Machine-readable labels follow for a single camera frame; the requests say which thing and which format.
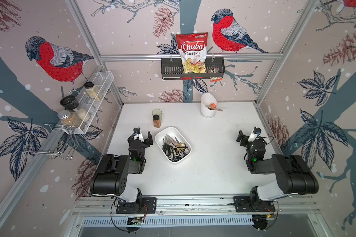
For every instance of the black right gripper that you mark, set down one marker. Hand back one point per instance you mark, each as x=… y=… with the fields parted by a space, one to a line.
x=244 y=140

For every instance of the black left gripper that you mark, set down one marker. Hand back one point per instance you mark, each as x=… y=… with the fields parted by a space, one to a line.
x=146 y=143

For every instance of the white plastic storage box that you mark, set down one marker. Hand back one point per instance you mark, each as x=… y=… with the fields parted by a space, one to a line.
x=173 y=132

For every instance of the small black scissors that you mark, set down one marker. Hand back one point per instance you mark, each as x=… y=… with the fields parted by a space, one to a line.
x=167 y=149

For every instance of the cream handled kitchen scissors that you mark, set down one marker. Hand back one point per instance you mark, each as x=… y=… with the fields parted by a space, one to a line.
x=172 y=143

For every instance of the black yellow handled scissors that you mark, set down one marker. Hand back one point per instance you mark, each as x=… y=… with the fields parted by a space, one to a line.
x=180 y=146

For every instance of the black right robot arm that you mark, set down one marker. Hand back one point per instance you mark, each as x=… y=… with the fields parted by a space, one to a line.
x=293 y=177

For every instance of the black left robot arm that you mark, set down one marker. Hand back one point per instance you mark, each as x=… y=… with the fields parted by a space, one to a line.
x=110 y=178

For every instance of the red sweet pepper spice bottle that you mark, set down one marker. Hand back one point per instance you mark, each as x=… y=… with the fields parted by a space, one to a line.
x=157 y=121

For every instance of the green glass cup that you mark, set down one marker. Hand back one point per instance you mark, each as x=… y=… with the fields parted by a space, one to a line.
x=157 y=112

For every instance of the wooden spoon in cup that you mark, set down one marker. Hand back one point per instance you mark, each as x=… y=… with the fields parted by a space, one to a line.
x=214 y=109

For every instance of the white utensil holder cup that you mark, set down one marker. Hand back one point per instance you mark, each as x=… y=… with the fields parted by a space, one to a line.
x=207 y=100

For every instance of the spice jar black lid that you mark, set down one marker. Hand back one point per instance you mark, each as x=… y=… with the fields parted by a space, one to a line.
x=93 y=91

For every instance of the black pepper grinder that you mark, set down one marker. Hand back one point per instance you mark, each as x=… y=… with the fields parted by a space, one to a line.
x=71 y=104

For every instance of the spice jar silver lid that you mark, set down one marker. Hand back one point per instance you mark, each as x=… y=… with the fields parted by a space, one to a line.
x=69 y=119

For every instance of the red chuba cassava chips bag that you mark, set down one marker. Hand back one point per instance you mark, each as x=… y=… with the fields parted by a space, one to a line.
x=193 y=51

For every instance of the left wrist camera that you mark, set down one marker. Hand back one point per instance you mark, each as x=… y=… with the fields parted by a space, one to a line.
x=139 y=137

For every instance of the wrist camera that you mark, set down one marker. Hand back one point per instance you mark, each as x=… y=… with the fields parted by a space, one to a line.
x=254 y=134
x=139 y=137

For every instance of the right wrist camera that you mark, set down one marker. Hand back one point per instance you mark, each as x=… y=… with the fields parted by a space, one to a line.
x=254 y=134

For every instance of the black handled long scissors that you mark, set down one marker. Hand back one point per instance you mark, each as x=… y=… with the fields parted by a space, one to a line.
x=175 y=158

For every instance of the white wire spice rack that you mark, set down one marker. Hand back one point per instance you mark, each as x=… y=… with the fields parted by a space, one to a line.
x=103 y=81

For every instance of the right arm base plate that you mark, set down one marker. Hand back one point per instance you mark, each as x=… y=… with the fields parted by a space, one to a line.
x=244 y=204

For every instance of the black wall basket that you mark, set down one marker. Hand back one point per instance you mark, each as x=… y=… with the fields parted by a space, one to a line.
x=175 y=69

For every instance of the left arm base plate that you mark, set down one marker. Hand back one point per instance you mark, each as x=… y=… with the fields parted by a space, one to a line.
x=145 y=205

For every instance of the wire wall rack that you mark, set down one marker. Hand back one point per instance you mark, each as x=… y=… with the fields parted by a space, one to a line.
x=61 y=142

